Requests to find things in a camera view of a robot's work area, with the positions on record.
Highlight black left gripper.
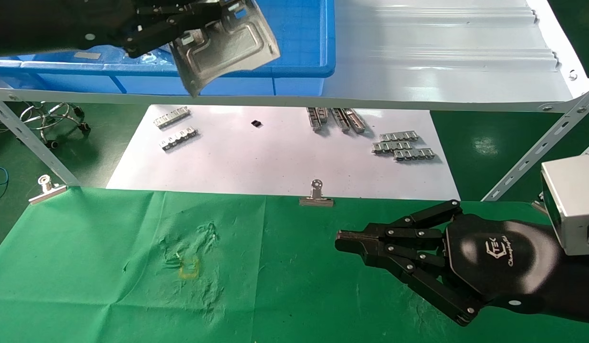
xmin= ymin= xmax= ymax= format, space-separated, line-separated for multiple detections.
xmin=0 ymin=0 xmax=248 ymax=59

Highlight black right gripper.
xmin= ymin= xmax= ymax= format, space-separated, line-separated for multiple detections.
xmin=335 ymin=200 xmax=565 ymax=327

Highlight stamped sheet metal plate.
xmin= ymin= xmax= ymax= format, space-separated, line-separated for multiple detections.
xmin=169 ymin=0 xmax=282 ymax=99

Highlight silver toothed metal strip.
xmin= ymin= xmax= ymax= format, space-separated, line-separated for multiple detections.
xmin=159 ymin=125 xmax=200 ymax=152
xmin=152 ymin=105 xmax=191 ymax=130

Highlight silver binder clip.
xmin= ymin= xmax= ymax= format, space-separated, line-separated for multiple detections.
xmin=28 ymin=174 xmax=68 ymax=206
xmin=299 ymin=179 xmax=335 ymax=208

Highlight blue plastic bin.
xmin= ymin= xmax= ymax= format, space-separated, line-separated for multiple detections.
xmin=0 ymin=0 xmax=336 ymax=96

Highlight stool wheeled base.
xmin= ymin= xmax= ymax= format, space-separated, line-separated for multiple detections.
xmin=19 ymin=101 xmax=91 ymax=150

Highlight white metal shelf rack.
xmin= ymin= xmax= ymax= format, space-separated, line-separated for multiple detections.
xmin=0 ymin=0 xmax=589 ymax=202

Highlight green table cloth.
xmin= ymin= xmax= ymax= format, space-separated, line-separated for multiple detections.
xmin=0 ymin=186 xmax=589 ymax=343

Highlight silver slide rail part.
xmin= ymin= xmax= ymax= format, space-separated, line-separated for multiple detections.
xmin=331 ymin=107 xmax=367 ymax=135
xmin=306 ymin=107 xmax=330 ymax=133

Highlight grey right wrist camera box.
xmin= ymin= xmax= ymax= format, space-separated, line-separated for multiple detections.
xmin=540 ymin=138 xmax=589 ymax=258

